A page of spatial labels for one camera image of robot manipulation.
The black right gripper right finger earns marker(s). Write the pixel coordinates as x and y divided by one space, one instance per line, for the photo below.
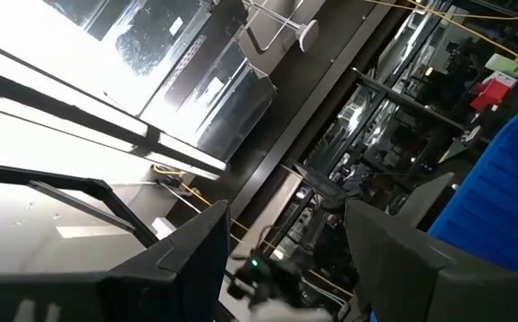
401 277

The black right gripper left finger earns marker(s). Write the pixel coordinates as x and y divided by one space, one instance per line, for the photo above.
173 286

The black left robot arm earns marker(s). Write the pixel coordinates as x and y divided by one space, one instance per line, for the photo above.
272 277

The blue plastic bin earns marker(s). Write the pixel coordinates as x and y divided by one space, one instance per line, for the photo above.
500 192

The metal shelving rack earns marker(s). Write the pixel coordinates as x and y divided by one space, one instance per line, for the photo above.
401 95

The red box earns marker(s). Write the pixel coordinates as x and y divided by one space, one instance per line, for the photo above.
491 95

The green box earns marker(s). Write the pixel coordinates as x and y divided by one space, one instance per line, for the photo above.
504 65

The white round fixture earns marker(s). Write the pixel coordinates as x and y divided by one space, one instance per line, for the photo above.
308 36

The black aluminium extrusion frame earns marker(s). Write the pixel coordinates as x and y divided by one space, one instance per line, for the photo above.
102 187

